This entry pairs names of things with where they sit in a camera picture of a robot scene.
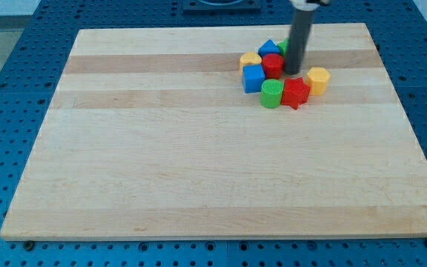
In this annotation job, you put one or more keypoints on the white rod mount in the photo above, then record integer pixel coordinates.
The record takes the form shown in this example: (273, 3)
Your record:
(309, 5)

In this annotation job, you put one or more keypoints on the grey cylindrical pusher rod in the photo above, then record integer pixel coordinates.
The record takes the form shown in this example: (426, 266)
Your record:
(297, 40)

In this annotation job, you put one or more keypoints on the blue triangle block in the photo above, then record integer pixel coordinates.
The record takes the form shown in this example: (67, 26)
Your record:
(269, 47)

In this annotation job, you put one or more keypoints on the red circle block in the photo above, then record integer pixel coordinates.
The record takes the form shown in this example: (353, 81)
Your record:
(273, 65)

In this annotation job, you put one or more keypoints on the green block behind rod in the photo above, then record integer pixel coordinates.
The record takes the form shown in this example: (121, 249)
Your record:
(282, 47)

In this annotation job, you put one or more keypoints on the yellow hexagon block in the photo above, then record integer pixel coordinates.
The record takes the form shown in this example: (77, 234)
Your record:
(317, 78)

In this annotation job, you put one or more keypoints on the yellow heart block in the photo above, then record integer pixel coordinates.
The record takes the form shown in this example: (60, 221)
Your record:
(249, 58)

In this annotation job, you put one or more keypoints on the red star block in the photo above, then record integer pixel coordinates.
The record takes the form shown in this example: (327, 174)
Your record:
(295, 93)

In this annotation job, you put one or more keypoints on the blue cube block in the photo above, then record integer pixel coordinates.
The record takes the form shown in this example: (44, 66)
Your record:
(252, 78)

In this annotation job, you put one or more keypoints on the green cylinder block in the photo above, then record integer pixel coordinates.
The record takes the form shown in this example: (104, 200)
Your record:
(271, 93)

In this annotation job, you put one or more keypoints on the light wooden board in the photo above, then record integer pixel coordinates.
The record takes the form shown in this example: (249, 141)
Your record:
(150, 136)

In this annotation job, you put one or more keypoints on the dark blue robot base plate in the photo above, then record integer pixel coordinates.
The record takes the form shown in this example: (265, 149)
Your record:
(210, 6)

